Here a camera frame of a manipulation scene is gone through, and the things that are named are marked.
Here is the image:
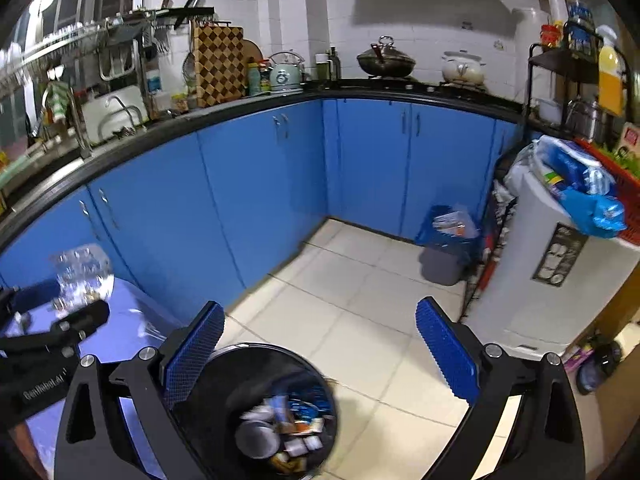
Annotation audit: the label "blue plastic bags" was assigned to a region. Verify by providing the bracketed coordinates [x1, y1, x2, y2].
[535, 135, 626, 238]

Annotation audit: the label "black wire shelf rack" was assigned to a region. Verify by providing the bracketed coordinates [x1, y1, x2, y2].
[527, 20, 632, 146]

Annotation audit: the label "chrome faucet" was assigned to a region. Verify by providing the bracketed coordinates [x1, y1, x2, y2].
[65, 85, 95, 158]

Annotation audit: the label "white cooking pot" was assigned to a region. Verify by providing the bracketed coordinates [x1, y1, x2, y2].
[441, 50, 487, 85]

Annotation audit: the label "checkered wooden cutting board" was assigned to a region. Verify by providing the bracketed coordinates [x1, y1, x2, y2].
[192, 24, 246, 108]

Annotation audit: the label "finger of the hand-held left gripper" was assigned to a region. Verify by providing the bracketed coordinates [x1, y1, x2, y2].
[0, 280, 62, 313]
[0, 300, 111, 358]

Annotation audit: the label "dark wok with lid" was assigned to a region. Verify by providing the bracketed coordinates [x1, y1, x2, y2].
[356, 36, 417, 78]

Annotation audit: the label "black trash bin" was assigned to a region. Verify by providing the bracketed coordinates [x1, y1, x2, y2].
[172, 342, 341, 478]

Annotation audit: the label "mint green kettle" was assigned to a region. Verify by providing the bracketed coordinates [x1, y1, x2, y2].
[269, 51, 306, 92]

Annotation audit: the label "blue kitchen cabinets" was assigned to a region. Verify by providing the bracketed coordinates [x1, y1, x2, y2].
[0, 97, 526, 311]

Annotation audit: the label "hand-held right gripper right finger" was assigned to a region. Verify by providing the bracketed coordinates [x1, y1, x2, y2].
[415, 296, 586, 480]

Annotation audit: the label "black kitchen countertop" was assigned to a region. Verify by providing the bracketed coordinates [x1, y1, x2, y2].
[0, 77, 531, 251]

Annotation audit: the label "dark blue bag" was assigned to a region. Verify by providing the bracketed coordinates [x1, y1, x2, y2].
[575, 335, 623, 396]

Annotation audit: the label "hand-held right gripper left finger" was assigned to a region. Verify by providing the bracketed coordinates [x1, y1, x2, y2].
[54, 301, 226, 480]

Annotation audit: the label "steel dish rack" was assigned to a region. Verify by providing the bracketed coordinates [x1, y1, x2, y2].
[0, 5, 216, 86]

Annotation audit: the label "white appliance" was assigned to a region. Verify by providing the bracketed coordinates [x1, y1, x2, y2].
[462, 175, 640, 361]

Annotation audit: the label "red plastic basket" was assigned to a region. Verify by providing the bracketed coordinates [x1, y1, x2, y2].
[575, 137, 640, 246]

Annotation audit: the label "grey bin with blue bag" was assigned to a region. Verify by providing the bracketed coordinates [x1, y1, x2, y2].
[417, 205, 481, 287]

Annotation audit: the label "clear round plastic lid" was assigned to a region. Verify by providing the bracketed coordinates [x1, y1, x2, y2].
[49, 244, 115, 311]

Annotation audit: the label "yellow juice bottle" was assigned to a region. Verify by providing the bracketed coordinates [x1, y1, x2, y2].
[597, 45, 626, 116]

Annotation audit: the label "green striped cloth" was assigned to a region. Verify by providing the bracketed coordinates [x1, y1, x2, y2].
[42, 80, 68, 123]

